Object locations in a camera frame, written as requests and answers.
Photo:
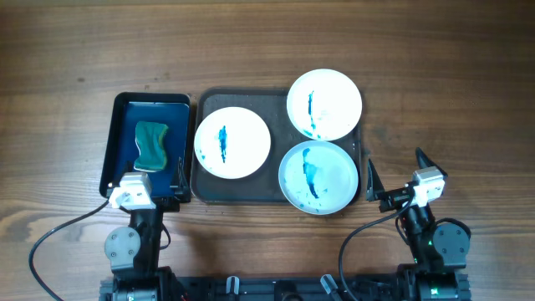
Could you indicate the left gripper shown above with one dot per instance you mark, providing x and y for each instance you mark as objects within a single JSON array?
[{"x": 170, "y": 204}]

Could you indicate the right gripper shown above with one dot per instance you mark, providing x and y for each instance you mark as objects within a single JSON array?
[{"x": 375, "y": 190}]

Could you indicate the green yellow sponge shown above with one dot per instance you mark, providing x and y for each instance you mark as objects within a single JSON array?
[{"x": 149, "y": 139}]

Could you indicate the white plate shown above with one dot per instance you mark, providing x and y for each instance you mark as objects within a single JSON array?
[
  {"x": 232, "y": 142},
  {"x": 324, "y": 104},
  {"x": 318, "y": 177}
]

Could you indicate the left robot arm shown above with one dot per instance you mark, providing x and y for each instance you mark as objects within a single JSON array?
[{"x": 134, "y": 250}]

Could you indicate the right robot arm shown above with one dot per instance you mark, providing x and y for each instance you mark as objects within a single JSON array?
[{"x": 438, "y": 247}]

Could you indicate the black water basin tray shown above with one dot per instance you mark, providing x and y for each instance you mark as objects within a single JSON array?
[{"x": 173, "y": 110}]

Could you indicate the dark grey serving tray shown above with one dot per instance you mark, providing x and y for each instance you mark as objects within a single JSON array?
[{"x": 262, "y": 186}]

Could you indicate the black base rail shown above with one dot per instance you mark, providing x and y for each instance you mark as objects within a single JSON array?
[{"x": 284, "y": 288}]

